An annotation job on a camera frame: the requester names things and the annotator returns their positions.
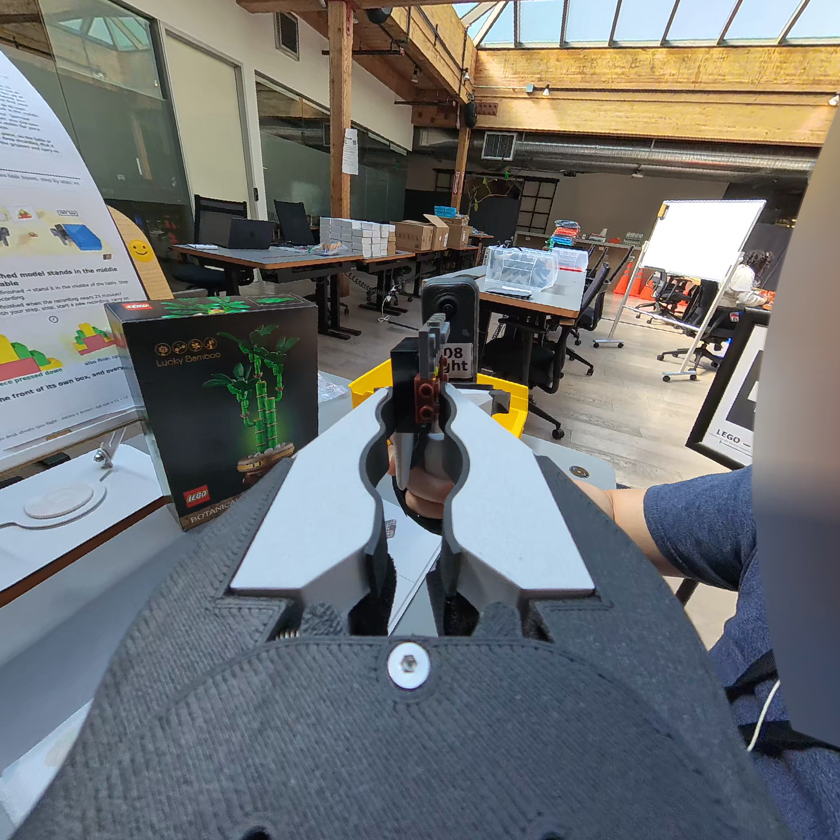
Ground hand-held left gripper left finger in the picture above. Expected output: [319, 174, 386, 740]
[228, 387, 396, 636]

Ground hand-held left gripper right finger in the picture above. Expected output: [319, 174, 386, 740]
[428, 385, 598, 636]

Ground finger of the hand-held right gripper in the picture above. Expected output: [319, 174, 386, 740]
[458, 387, 513, 416]

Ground grey brick plate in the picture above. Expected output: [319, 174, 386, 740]
[419, 314, 450, 395]

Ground dark grey Lego assembly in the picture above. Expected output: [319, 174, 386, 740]
[390, 344, 442, 434]

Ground person's right forearm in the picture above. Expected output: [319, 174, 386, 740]
[571, 479, 657, 572]

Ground grey office desk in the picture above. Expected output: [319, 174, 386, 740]
[172, 243, 358, 339]
[459, 262, 589, 395]

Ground person's right hand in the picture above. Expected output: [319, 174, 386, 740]
[387, 443, 455, 521]

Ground black office chair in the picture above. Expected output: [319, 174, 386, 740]
[482, 262, 614, 441]
[172, 195, 253, 296]
[273, 200, 317, 247]

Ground cardboard box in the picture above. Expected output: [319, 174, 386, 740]
[423, 213, 473, 249]
[392, 220, 450, 252]

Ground clear plastic organizer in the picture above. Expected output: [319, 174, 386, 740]
[484, 246, 559, 293]

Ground instruction booklet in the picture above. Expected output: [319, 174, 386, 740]
[381, 512, 444, 637]

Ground yellow plastic bin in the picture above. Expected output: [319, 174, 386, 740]
[348, 360, 530, 439]

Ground stack of white boxes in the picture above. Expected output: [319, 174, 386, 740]
[319, 217, 398, 258]

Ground clear plastic bag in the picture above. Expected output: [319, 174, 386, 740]
[318, 371, 352, 434]

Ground black bamboo set box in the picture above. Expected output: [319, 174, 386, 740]
[105, 295, 320, 531]

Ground person's blue shirt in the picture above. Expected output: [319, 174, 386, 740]
[643, 466, 840, 840]

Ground black laptop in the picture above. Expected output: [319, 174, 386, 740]
[220, 218, 277, 250]

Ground white stand base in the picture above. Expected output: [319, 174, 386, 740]
[0, 443, 173, 595]

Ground framed marker poster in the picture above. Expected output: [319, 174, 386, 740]
[686, 308, 772, 470]

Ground whiteboard on wheels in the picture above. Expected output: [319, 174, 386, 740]
[594, 199, 767, 383]

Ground printed instruction sheet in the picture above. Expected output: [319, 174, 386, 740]
[0, 49, 148, 470]

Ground black strap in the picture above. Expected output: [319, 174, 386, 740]
[725, 650, 788, 756]

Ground white earphone cable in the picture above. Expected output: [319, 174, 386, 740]
[745, 679, 782, 752]

